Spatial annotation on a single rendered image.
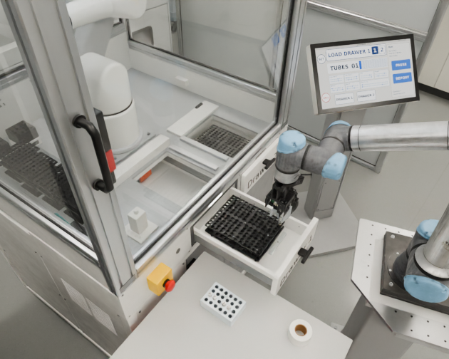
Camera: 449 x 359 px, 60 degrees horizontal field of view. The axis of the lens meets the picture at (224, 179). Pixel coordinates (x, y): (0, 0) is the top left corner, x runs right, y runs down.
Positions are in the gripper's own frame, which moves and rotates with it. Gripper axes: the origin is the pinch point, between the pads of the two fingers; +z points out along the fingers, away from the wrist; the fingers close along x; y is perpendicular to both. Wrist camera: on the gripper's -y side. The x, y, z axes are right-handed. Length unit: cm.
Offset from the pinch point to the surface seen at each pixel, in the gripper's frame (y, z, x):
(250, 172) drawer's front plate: -13.6, 1.2, -21.3
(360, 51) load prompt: -88, -22, -11
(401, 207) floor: -131, 94, 32
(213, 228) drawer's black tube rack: 15.8, 3.6, -17.9
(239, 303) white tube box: 28.5, 16.1, 1.4
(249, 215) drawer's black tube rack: 1.5, 6.6, -12.2
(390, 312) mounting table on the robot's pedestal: 1.3, 18.7, 43.4
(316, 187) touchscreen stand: -82, 62, -14
